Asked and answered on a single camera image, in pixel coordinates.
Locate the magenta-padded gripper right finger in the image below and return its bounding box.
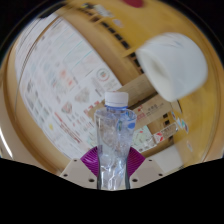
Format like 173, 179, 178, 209
125, 146, 165, 190

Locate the large printed wall poster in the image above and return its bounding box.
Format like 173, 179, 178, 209
14, 16, 158, 161

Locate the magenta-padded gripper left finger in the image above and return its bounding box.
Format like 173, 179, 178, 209
59, 145, 101, 190

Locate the rectangular colourful card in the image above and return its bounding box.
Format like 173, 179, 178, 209
175, 117, 190, 134

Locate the white ceramic mug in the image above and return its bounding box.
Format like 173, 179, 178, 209
135, 32, 209, 103

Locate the clear plastic bottle white cap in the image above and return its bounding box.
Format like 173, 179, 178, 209
94, 91, 138, 191

